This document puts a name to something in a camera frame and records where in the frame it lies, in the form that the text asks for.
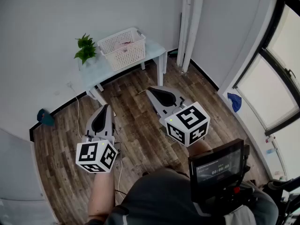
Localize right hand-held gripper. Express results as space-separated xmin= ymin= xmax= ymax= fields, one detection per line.
xmin=146 ymin=86 xmax=210 ymax=148

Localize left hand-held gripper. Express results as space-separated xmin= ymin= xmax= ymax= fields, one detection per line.
xmin=75 ymin=104 xmax=119 ymax=174

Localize white plastic laundry basket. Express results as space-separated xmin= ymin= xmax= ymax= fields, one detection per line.
xmin=97 ymin=27 xmax=147 ymax=72

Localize pink clothes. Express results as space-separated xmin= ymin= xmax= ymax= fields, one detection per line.
xmin=114 ymin=40 xmax=133 ymax=53

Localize person's left forearm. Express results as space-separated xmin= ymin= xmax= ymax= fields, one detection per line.
xmin=88 ymin=171 xmax=116 ymax=223

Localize person's right forearm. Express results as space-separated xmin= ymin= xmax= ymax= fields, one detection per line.
xmin=188 ymin=139 xmax=213 ymax=157

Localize green broom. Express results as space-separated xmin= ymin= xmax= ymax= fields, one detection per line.
xmin=168 ymin=12 xmax=183 ymax=57

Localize light blue small table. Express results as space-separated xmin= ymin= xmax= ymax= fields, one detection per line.
xmin=78 ymin=37 xmax=168 ymax=106

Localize teal dustpan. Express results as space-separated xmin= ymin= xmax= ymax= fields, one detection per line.
xmin=37 ymin=108 xmax=56 ymax=127

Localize blue cloth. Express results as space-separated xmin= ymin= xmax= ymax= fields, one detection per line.
xmin=226 ymin=92 xmax=243 ymax=113

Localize white vertical pipe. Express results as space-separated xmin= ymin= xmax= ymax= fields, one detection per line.
xmin=182 ymin=0 xmax=207 ymax=73
xmin=176 ymin=0 xmax=193 ymax=67

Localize green leafy plant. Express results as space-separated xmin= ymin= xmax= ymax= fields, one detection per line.
xmin=74 ymin=33 xmax=97 ymax=65

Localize black chest monitor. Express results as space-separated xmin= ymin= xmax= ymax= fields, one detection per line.
xmin=187 ymin=138 xmax=250 ymax=204

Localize person's grey shirt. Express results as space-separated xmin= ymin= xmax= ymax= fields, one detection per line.
xmin=88 ymin=167 xmax=279 ymax=225

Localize thin white cable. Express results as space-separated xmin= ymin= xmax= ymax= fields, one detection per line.
xmin=67 ymin=82 xmax=82 ymax=140

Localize black window frame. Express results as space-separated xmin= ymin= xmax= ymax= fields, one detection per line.
xmin=232 ymin=0 xmax=300 ymax=137

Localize black monitor mount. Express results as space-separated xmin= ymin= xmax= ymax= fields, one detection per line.
xmin=220 ymin=181 xmax=260 ymax=208

